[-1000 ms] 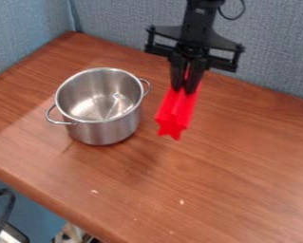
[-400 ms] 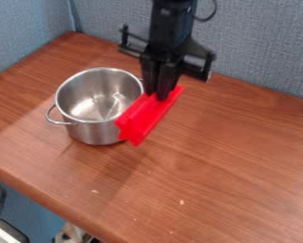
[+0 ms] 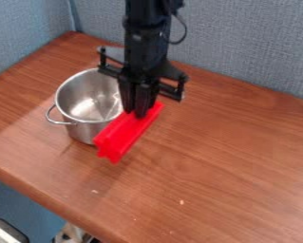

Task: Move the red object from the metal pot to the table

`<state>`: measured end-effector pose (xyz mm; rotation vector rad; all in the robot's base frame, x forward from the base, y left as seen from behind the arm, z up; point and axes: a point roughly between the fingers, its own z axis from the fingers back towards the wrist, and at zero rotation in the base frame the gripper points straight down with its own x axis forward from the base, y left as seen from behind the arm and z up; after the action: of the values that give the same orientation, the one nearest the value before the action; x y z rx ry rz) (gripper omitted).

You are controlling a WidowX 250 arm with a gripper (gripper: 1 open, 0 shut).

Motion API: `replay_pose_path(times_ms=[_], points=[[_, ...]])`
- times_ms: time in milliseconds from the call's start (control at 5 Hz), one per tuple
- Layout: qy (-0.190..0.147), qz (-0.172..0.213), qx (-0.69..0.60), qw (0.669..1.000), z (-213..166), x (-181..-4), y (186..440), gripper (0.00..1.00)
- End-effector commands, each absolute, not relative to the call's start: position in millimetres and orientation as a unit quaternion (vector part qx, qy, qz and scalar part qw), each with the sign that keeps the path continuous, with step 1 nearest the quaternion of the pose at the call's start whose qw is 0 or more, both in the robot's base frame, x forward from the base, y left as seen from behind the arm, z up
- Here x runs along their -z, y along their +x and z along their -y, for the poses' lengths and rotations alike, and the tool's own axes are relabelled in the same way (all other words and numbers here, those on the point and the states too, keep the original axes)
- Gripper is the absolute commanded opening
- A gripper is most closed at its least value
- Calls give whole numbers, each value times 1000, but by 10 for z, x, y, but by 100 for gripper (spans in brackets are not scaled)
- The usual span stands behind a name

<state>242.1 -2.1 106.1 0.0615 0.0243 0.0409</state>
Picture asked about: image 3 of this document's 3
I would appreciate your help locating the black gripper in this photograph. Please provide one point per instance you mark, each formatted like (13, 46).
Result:
(144, 71)

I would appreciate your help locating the metal pot with handles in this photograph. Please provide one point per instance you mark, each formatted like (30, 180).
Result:
(87, 104)

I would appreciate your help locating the red plastic block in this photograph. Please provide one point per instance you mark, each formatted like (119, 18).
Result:
(117, 138)

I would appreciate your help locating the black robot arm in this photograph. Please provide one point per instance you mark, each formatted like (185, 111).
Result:
(149, 17)

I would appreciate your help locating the light object under table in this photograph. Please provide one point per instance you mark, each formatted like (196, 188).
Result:
(71, 234)

